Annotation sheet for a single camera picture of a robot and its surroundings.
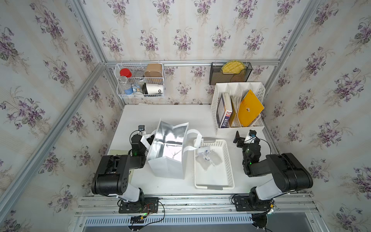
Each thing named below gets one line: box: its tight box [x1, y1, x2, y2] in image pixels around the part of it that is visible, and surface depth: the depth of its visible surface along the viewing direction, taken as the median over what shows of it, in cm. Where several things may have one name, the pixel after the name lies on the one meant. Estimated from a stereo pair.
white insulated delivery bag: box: [140, 117, 203, 179], surface depth 76 cm
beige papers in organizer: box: [229, 90, 243, 128], surface depth 92 cm
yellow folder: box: [238, 89, 265, 128], surface depth 100 cm
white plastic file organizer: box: [210, 81, 266, 136], surface depth 99 cm
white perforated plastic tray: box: [193, 139, 235, 190], surface depth 86 cm
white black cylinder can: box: [142, 82, 164, 95], surface depth 95 cm
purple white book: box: [216, 92, 233, 129], surface depth 91 cm
